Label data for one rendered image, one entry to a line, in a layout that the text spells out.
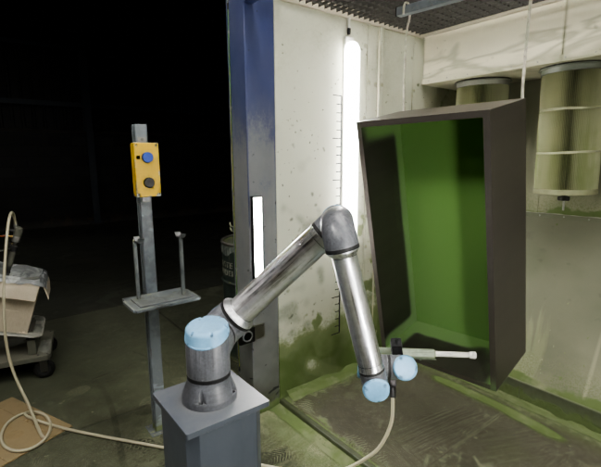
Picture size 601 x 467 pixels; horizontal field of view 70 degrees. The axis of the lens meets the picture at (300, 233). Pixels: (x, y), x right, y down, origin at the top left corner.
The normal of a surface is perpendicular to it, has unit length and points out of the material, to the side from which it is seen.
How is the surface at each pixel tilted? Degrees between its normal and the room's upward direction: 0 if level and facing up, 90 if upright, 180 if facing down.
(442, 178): 102
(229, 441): 90
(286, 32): 90
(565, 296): 57
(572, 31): 90
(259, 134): 90
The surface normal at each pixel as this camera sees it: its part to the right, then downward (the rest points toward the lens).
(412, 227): -0.70, 0.32
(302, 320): 0.61, 0.13
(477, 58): -0.79, 0.11
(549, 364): -0.66, -0.44
